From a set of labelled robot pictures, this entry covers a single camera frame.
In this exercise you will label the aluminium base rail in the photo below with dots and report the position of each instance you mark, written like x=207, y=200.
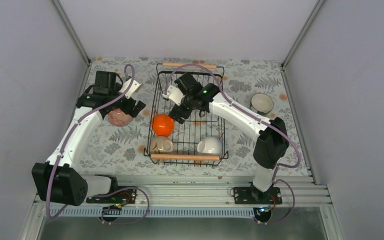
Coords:
x=195, y=208

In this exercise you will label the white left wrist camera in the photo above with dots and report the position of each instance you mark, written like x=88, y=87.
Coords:
x=130, y=87

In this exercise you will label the beige bowl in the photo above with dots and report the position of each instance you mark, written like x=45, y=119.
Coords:
x=160, y=145

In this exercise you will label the aluminium frame post right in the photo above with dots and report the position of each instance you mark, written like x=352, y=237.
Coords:
x=308, y=23

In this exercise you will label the aluminium frame post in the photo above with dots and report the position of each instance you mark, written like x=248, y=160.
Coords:
x=71, y=30
x=308, y=23

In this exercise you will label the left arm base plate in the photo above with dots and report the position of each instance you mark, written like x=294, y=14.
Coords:
x=127, y=196

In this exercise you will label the aluminium frame post left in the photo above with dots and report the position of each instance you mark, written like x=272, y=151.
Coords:
x=71, y=30

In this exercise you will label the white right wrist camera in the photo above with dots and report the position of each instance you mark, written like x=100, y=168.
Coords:
x=173, y=94

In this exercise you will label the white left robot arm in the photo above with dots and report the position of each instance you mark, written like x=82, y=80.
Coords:
x=58, y=180

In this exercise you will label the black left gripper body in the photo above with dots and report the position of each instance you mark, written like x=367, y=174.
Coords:
x=127, y=109

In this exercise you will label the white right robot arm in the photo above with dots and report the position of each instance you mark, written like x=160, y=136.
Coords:
x=269, y=135

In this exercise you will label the black wire dish rack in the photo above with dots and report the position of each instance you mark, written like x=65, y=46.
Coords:
x=187, y=135

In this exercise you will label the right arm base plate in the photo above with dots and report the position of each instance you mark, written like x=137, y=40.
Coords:
x=249, y=195

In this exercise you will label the floral patterned table mat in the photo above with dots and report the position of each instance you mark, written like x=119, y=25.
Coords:
x=120, y=150

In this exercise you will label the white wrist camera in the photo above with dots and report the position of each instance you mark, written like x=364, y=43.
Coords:
x=130, y=87
x=173, y=94

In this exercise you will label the orange bowl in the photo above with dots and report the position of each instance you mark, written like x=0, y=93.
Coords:
x=162, y=125

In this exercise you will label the teal and white bowl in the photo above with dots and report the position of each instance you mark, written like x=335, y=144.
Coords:
x=261, y=104

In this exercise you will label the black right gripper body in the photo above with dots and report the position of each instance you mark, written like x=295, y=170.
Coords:
x=185, y=114

